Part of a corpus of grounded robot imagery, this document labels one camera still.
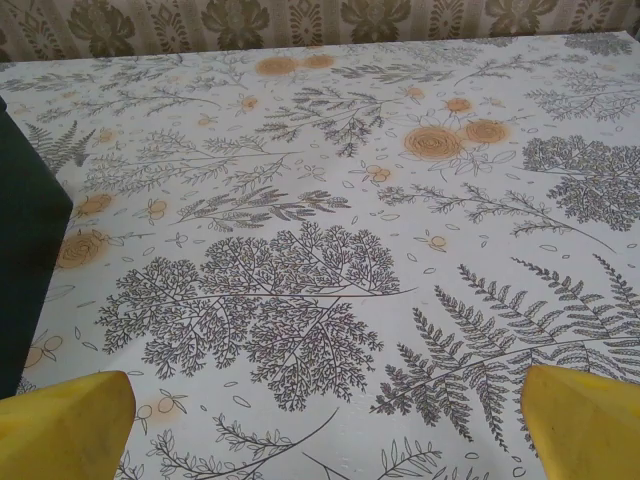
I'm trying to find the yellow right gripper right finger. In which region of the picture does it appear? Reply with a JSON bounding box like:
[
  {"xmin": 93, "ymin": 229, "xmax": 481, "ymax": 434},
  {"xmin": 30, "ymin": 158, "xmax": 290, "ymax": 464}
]
[{"xmin": 520, "ymin": 364, "xmax": 640, "ymax": 480}]

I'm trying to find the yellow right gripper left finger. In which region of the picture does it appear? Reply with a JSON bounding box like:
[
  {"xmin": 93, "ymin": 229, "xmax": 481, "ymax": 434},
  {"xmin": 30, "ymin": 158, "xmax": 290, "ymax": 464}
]
[{"xmin": 0, "ymin": 370, "xmax": 138, "ymax": 480}]

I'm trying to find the starry night painted box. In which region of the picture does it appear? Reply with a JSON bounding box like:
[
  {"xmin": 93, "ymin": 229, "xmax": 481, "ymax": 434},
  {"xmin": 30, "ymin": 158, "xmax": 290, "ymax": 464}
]
[{"xmin": 0, "ymin": 94, "xmax": 76, "ymax": 401}]

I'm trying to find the floral fern print tablecloth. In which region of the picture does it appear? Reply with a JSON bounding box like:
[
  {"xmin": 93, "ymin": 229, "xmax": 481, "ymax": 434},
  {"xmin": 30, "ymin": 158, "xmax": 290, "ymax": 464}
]
[{"xmin": 0, "ymin": 30, "xmax": 640, "ymax": 480}]

